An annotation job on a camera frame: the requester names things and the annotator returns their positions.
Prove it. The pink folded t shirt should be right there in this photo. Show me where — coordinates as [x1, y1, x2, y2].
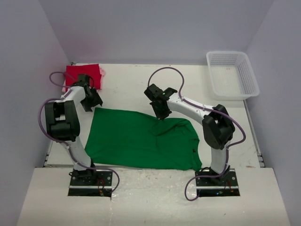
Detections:
[63, 64, 106, 90]

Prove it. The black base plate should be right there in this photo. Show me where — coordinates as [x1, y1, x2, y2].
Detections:
[68, 169, 113, 198]
[195, 169, 240, 198]

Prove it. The red folded t shirt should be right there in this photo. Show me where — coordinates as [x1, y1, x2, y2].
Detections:
[62, 65, 104, 93]

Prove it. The white plastic basket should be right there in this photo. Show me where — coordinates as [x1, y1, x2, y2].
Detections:
[206, 51, 260, 101]

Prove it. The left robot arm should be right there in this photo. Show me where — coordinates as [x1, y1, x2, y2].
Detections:
[38, 74, 103, 185]

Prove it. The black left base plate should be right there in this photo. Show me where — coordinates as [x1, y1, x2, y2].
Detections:
[68, 169, 113, 198]

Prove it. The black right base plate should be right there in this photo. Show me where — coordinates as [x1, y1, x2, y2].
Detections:
[195, 169, 240, 198]

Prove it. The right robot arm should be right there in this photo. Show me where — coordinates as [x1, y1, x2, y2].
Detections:
[144, 84, 235, 185]

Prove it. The green t shirt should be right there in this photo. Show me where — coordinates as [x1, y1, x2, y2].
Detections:
[85, 108, 202, 171]

